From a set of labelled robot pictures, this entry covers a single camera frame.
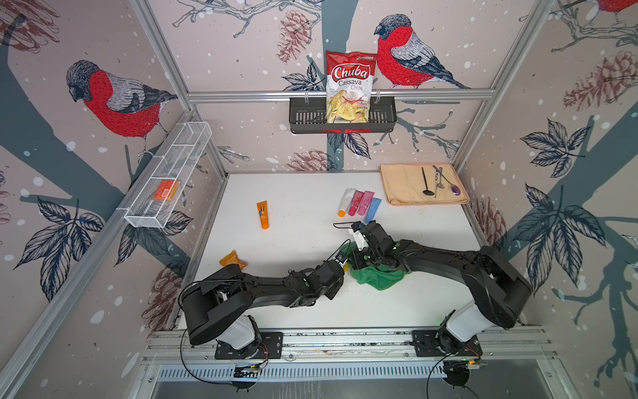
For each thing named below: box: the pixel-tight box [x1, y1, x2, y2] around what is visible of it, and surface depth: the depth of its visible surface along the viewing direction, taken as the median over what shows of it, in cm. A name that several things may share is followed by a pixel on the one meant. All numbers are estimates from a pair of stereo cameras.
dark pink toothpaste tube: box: [348, 189, 365, 217], surface depth 110 cm
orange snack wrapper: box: [219, 249, 249, 270], surface depth 93 cm
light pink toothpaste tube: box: [358, 190, 375, 217], surface depth 110 cm
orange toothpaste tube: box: [256, 200, 270, 231], surface depth 106 cm
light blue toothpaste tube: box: [365, 197, 383, 225], surface depth 109 cm
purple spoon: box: [433, 164, 462, 197], surface depth 116 cm
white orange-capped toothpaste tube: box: [337, 187, 356, 218], surface depth 112 cm
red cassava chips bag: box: [325, 49, 378, 124], surface depth 87 cm
